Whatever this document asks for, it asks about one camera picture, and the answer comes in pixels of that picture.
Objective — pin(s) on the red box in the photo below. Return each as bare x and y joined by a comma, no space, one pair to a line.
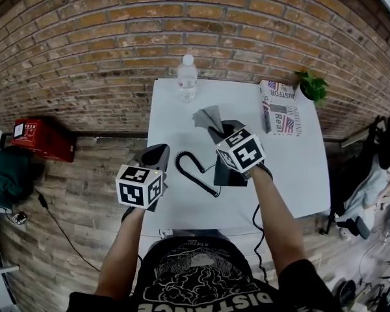
42,140

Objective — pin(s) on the green plant in white pot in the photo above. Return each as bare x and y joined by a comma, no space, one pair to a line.
315,88

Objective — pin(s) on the person's black printed shirt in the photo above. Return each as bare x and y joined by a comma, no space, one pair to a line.
198,271

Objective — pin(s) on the small newspaper print box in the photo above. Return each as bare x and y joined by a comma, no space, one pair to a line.
279,93

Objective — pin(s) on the person's right forearm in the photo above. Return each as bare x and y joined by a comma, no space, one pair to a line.
273,219

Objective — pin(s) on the person's left forearm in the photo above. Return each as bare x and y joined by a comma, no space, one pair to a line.
120,255

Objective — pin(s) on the person's left shoe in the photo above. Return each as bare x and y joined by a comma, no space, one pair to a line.
165,232

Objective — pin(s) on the person's grey jeans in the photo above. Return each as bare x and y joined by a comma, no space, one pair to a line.
198,234

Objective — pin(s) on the dark green bag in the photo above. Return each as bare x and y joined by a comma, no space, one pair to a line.
6,177

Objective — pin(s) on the black office chair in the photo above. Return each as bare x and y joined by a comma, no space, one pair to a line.
341,180

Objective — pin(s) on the clear plastic water bottle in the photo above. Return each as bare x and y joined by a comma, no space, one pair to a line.
187,83

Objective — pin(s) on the large newspaper print box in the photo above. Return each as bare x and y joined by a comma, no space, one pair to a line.
286,119

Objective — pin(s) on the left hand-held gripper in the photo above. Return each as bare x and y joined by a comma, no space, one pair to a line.
131,188

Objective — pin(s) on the small floor device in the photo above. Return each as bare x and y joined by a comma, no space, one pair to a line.
19,218

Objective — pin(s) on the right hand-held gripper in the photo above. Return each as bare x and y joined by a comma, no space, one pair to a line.
243,151

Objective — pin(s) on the grey knit cloth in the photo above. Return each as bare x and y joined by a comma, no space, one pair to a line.
209,117

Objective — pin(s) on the light grey garment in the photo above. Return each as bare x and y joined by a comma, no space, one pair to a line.
367,190

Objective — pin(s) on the pale wooden board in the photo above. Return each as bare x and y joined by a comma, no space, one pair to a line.
354,138

